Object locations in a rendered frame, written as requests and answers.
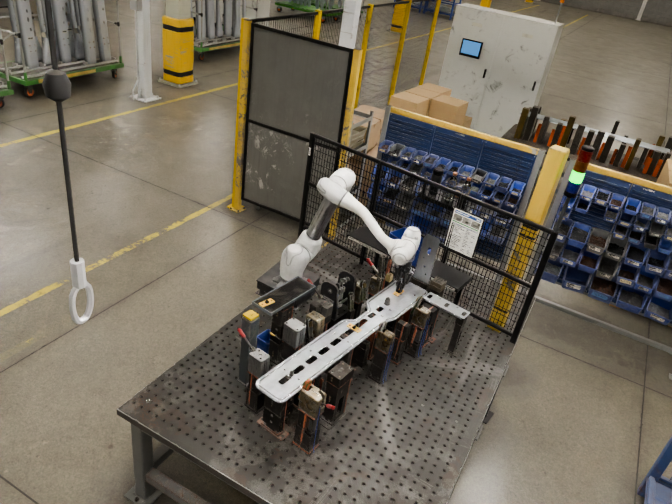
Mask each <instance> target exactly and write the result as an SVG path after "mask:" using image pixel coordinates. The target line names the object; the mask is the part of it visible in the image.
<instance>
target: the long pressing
mask: <svg viewBox="0 0 672 504"><path fill-rule="evenodd" d="M396 282H397V280H395V281H394V282H392V283H391V284H389V285H388V286H387V287H385V288H384V289H382V290H381V291H379V292H378V293H377V294H375V295H374V296H372V297H371V298H369V299H368V300H367V301H366V303H365V305H366V308H367V311H366V312H365V313H363V314H362V315H360V316H359V317H358V318H356V319H353V320H350V319H344V320H341V321H339V322H338V323H337V324H335V325H334V326H332V327H331V328H329V329H328V330H327V331H325V332H324V333H322V334H321V335H320V336H318V337H317V338H315V339H314V340H312V341H311V342H310V343H308V344H307V345H305V346H304V347H302V348H301V349H300V350H298V351H297V352H295V353H294V354H293V355H291V356H290V357H288V358H287V359H285V360H284V361H283V362H281V363H280V364H278V365H277V366H276V367H274V368H273V369H271V370H270V371H268V372H267V373H266V374H264V375H263V376H261V377H260V378H258V379H257V380H256V383H255V386H256V388H257V389H258V390H259V391H261V392H262V393H264V394H265V395H266V396H268V397H269V398H271V399H272V400H273V401H275V402H277V403H284V402H286V401H288V400H289V399H290V398H291V397H293V396H294V395H295V394H297V393H298V392H299V391H300V390H301V389H302V387H303V383H304V381H305V380H307V379H308V378H310V379H311V380H312V381H313V380H314V379H316V378H317V377H318V376H319V375H321V374H322V373H323V372H325V371H326V370H327V369H328V368H330V367H331V366H332V365H333V364H335V363H336V362H337V361H339V360H340V359H341V358H342V357H344V356H345V355H346V354H347V353H349V352H350V351H351V350H353V349H354V348H355V347H356V346H358V345H359V344H360V343H361V342H363V341H364V340H365V339H367V338H368V337H369V336H370V335H372V334H373V333H374V332H375V331H377V330H378V328H379V325H380V323H381V322H382V321H383V320H385V321H386V322H391V321H395V320H397V319H398V318H399V317H401V316H402V315H403V314H404V313H406V312H407V311H408V310H410V309H411V308H412V307H413V306H414V304H415V303H416V299H417V298H418V297H419V296H420V295H421V296H423V297H424V296H426V295H427V294H428V292H427V291H426V290H425V289H423V288H421V287H419V286H417V285H415V284H413V283H411V282H409V283H408V284H407V285H405V287H404V288H403V290H404V292H403V293H401V294H400V295H399V296H396V295H394V294H393V293H394V292H395V291H396V287H397V286H396ZM414 295H415V296H414ZM386 297H389V298H390V304H389V305H388V306H387V305H385V304H384V302H385V299H386ZM379 307H381V308H383V310H382V311H381V312H378V311H377V310H376V309H378V308H379ZM371 313H374V314H375V316H374V317H373V318H369V317H368V315H369V314H371ZM363 319H366V320H367V322H366V323H365V324H363V325H362V326H361V327H359V328H360V329H361V330H362V331H360V332H359V333H357V332H355V331H354V330H353V331H354V332H352V333H351V334H350V335H348V336H347V337H346V338H344V339H342V338H340V336H341V335H342V334H344V333H345V332H346V331H348V330H349V329H350V328H349V327H347V325H348V324H349V323H351V324H353V325H356V324H357V323H359V322H360V321H361V320H363ZM334 333H335V334H334ZM336 339H340V340H341V341H340V342H339V343H338V344H336V345H335V346H332V345H330V343H331V342H333V341H334V340H336ZM325 347H327V348H329V349H330V350H328V351H327V352H326V353H324V354H323V355H320V354H319V353H318V352H319V351H321V350H322V349H323V348H325ZM310 350H311V351H310ZM312 356H315V357H317V359H316V360H315V361H314V362H312V363H311V364H307V363H306V361H307V360H308V359H310V358H311V357H312ZM299 366H303V367H304V369H303V370H302V371H300V372H299V373H298V374H294V375H293V376H290V375H289V374H290V371H291V370H292V371H293V370H295V369H296V368H298V367H299ZM284 369H285V370H284ZM287 375H288V376H290V377H291V379H290V380H288V381H287V382H286V383H284V384H283V385H282V384H280V383H278V382H279V381H280V380H281V379H283V378H284V377H285V376H287ZM298 379H300V380H298Z"/></svg>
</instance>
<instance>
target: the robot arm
mask: <svg viewBox="0 0 672 504"><path fill-rule="evenodd" d="M354 183H355V173H354V172H353V171H352V170H351V169H348V168H340V169H338V170H337V171H335V172H334V173H333V174H332V175H331V176H330V178H321V179H320V180H319V182H318V184H317V190H318V191H319V192H320V194H321V195H322V196H323V197H324V199H323V201H322V203H321V205H320V207H319V209H318V211H317V212H316V214H315V216H314V218H313V220H312V222H311V224H310V226H309V228H308V229H306V230H304V231H303V232H302V233H301V235H300V236H299V238H298V239H297V241H296V243H295V244H290V245H288V246H287V247H286V248H285V249H284V251H283V253H282V256H281V262H280V274H279V275H278V276H277V277H274V278H273V279H272V281H273V282H275V283H277V286H276V287H279V286H280V285H282V284H284V283H286V282H288V281H289V280H291V279H293V278H295V277H297V276H299V277H301V278H302V279H304V280H306V281H307V278H304V277H303V272H304V270H305V268H306V266H307V264H308V263H309V262H310V261H311V260H312V259H313V258H314V257H315V256H316V255H317V253H318V252H319V250H320V248H321V244H322V237H321V235H322V234H323V232H324V230H325V228H326V226H327V224H328V223H329V221H330V219H331V217H332V215H333V213H334V212H335V210H336V208H337V206H340V207H342V208H345V209H347V210H350V211H352V212H354V213H356V214H357V215H358V216H360V217H361V218H362V220H363V221H364V222H365V224H366V225H367V226H368V228H369V229H370V230H371V232H372V233H373V235H374V236H375V237H376V239H377V240H378V241H379V242H380V243H381V244H382V245H383V246H384V247H385V248H386V249H387V250H388V254H389V255H390V256H391V259H392V261H393V262H394V263H395V265H394V267H395V277H394V279H395V280H397V282H396V286H397V287H396V292H397V290H399V293H401V292H402V290H403V288H404V287H405V285H407V284H408V283H409V281H410V279H411V277H412V275H413V274H414V272H412V271H411V266H412V262H413V261H414V259H415V255H416V251H417V250H418V247H419V244H420V239H421V232H420V230H419V229H418V228H416V227H408V228H407V229H406V230H405V232H404V234H403V236H402V239H401V240H400V239H391V238H389V237H388V236H387V235H386V234H385V233H384V232H383V231H382V229H381V228H380V226H379V225H378V223H377V222H376V220H375V219H374V217H373V216H372V214H371V213H370V212H369V211H368V210H367V209H366V208H365V207H364V206H363V205H362V204H361V203H360V202H359V201H358V200H356V199H355V198H354V197H353V196H352V195H351V194H350V193H349V191H350V190H351V188H352V186H353V185H354ZM399 269H400V271H399V275H398V270H399ZM408 272H410V273H409V276H408V278H407V274H408ZM402 273H403V281H402V283H401V280H400V279H401V276H402ZM406 278H407V280H406ZM400 284H401V285H400ZM399 288H400V289H399Z"/></svg>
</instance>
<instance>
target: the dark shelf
mask: <svg viewBox="0 0 672 504"><path fill-rule="evenodd" d="M346 237H347V238H348V239H350V240H352V241H354V242H356V243H358V244H360V245H362V246H365V247H367V248H369V249H371V250H372V251H374V252H376V253H378V254H380V255H382V254H383V255H385V257H388V258H389V256H390V255H389V254H388V250H387V249H386V248H385V247H384V246H383V245H382V244H381V243H380V242H379V241H378V240H377V239H376V237H375V236H374V235H373V233H372V232H371V230H370V229H369V228H368V227H367V226H365V225H363V226H362V227H360V228H358V229H356V230H354V231H352V232H350V233H348V234H347V236H346ZM436 276H438V277H440V278H442V279H444V280H446V281H447V282H446V286H445V287H446V288H448V289H450V290H452V291H454V292H456V293H458V292H459V291H460V290H461V289H462V288H463V287H465V286H466V285H467V284H468V283H469V282H470V281H472V277H471V276H469V275H467V274H465V273H463V272H461V271H459V270H457V269H455V268H453V267H451V266H449V265H446V264H444V263H442V262H440V261H438V260H436V259H435V262H434V266H433V269H432V273H431V277H430V280H432V279H434V278H435V277H436Z"/></svg>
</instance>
